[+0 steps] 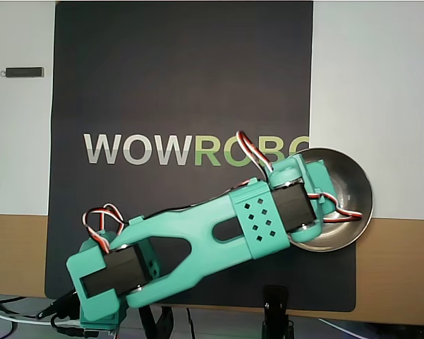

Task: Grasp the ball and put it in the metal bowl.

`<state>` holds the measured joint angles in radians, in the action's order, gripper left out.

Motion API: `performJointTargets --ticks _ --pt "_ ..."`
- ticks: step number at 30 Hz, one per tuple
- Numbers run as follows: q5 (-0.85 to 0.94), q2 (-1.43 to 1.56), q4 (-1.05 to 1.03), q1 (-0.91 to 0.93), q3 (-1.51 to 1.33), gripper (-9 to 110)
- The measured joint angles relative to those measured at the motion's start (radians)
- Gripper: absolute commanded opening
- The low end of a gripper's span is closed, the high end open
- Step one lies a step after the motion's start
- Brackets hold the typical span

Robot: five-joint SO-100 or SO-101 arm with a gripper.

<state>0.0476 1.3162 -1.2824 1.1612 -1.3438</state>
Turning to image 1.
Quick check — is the metal bowl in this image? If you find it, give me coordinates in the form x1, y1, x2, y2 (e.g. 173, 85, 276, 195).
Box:
287, 147, 374, 253

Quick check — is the black mat with WOWROBO print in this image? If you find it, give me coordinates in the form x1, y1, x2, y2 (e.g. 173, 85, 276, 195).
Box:
44, 0, 357, 314

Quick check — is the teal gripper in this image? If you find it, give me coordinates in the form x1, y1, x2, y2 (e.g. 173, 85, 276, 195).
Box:
304, 160, 339, 213

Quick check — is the black USB stick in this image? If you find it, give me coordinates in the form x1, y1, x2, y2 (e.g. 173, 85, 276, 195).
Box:
0, 66, 46, 79

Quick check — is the black table clamp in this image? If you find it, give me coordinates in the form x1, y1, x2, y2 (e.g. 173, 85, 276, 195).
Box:
36, 287, 82, 321
137, 305, 176, 339

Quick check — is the red white black servo cable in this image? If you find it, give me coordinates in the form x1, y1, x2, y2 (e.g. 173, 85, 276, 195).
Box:
235, 130, 277, 174
308, 191, 367, 224
82, 203, 125, 254

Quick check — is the black power plug cable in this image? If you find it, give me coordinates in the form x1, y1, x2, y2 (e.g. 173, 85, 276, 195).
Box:
51, 316, 89, 338

